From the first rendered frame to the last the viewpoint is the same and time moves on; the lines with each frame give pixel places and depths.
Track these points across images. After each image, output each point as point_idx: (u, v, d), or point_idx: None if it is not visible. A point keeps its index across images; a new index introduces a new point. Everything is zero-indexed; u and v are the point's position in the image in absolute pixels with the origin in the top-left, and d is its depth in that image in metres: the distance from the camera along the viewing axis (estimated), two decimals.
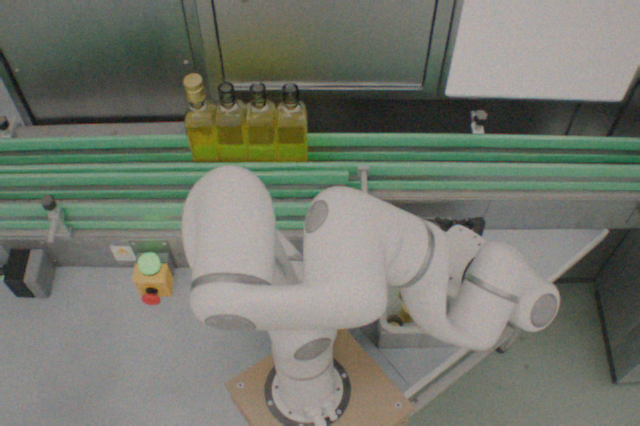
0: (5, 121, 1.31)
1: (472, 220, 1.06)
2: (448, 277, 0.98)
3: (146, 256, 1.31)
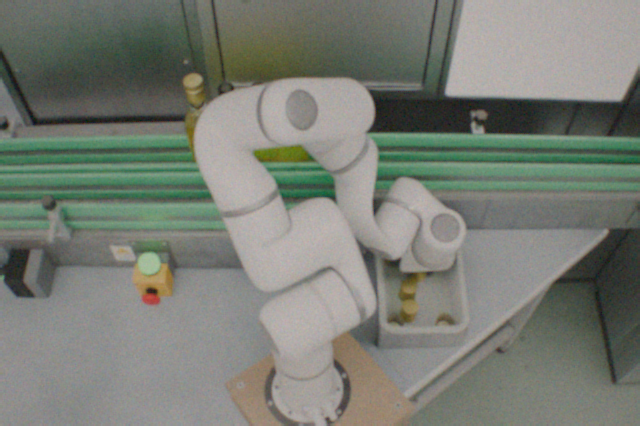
0: (5, 121, 1.31)
1: None
2: None
3: (146, 256, 1.31)
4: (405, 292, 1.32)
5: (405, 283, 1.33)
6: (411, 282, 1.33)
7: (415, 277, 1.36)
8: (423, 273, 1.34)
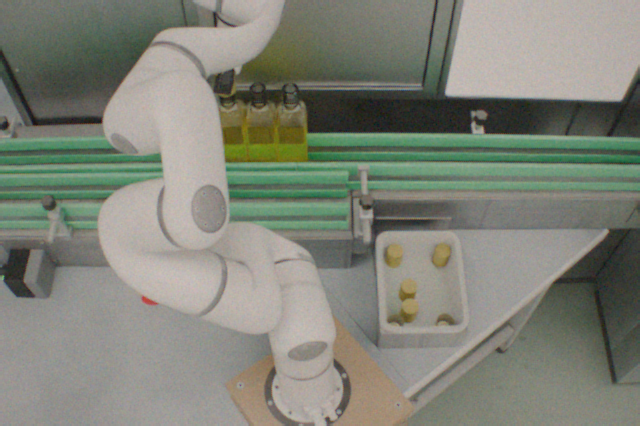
0: (5, 121, 1.31)
1: None
2: None
3: None
4: (405, 292, 1.32)
5: (405, 283, 1.33)
6: (411, 282, 1.33)
7: (232, 86, 1.16)
8: None
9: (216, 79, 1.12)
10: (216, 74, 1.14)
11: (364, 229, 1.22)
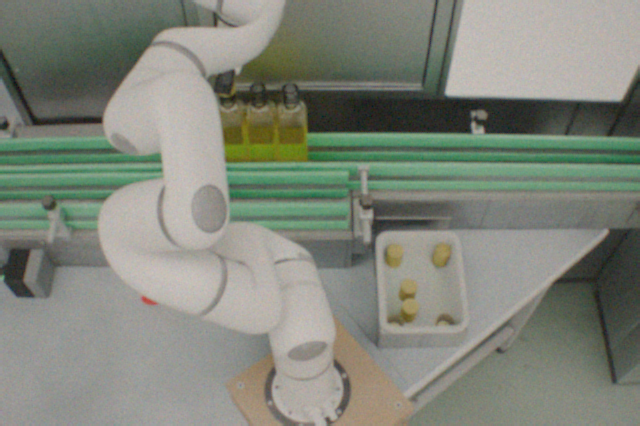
0: (5, 121, 1.31)
1: None
2: None
3: None
4: (405, 292, 1.32)
5: (405, 283, 1.33)
6: (411, 282, 1.33)
7: (232, 86, 1.16)
8: None
9: (216, 79, 1.12)
10: (216, 74, 1.14)
11: (364, 229, 1.22)
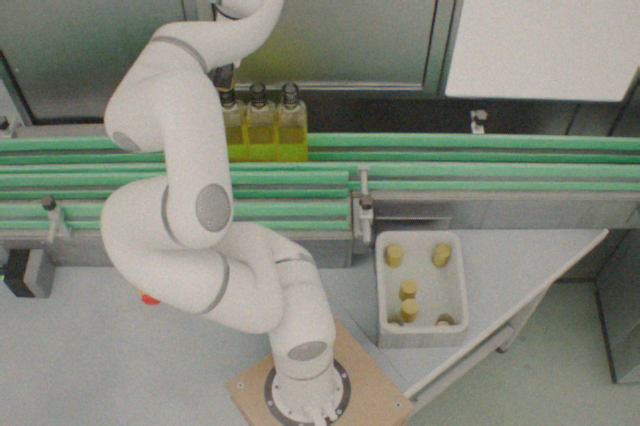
0: (5, 121, 1.31)
1: None
2: None
3: None
4: (405, 292, 1.32)
5: (405, 283, 1.33)
6: (411, 282, 1.33)
7: (232, 80, 1.14)
8: None
9: (215, 73, 1.11)
10: (215, 68, 1.12)
11: (364, 229, 1.22)
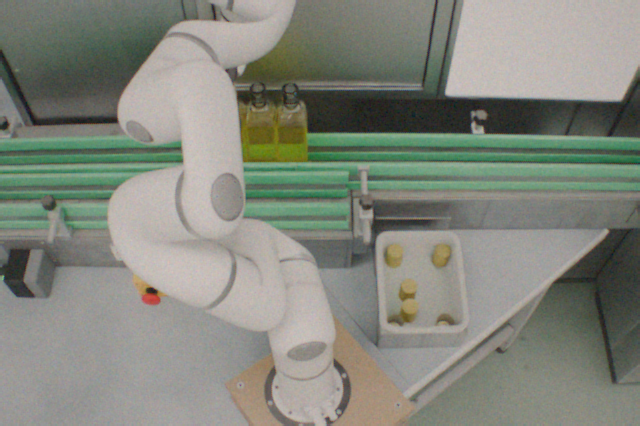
0: (5, 121, 1.31)
1: None
2: None
3: None
4: (405, 292, 1.32)
5: (405, 283, 1.33)
6: (411, 282, 1.33)
7: (234, 90, 1.17)
8: None
9: None
10: None
11: (364, 229, 1.22)
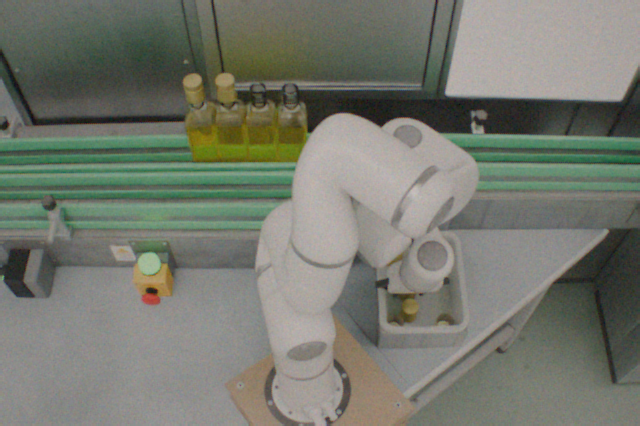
0: (5, 121, 1.31)
1: None
2: None
3: (146, 256, 1.31)
4: (405, 292, 1.32)
5: None
6: None
7: (234, 91, 1.17)
8: (233, 78, 1.16)
9: None
10: (217, 82, 1.15)
11: None
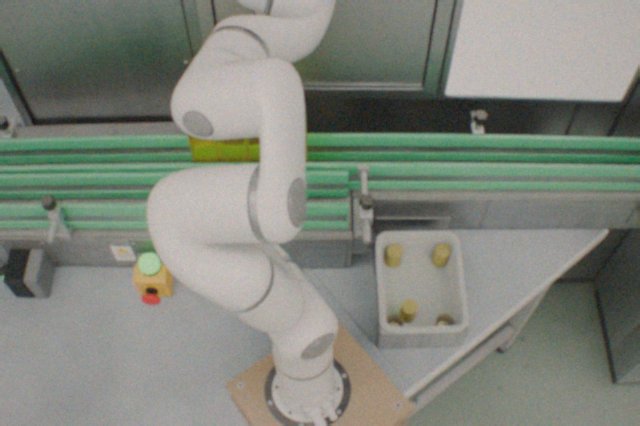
0: (5, 121, 1.31)
1: None
2: None
3: (146, 256, 1.31)
4: None
5: None
6: None
7: None
8: None
9: None
10: None
11: (364, 229, 1.22)
